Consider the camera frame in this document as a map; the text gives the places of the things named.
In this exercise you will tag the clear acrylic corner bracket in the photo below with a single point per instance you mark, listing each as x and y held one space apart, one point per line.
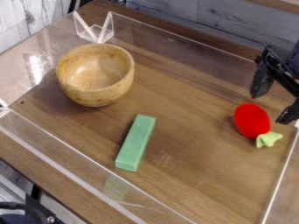
96 33

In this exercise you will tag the wooden bowl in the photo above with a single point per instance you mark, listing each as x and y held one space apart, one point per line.
95 74

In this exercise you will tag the dark robot arm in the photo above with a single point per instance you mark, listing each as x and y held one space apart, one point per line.
272 69

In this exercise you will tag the red plush strawberry toy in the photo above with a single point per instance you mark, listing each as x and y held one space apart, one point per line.
254 124

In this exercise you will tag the green rectangular block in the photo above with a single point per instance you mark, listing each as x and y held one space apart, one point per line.
134 147

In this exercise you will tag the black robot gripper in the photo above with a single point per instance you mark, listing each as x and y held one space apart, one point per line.
272 69

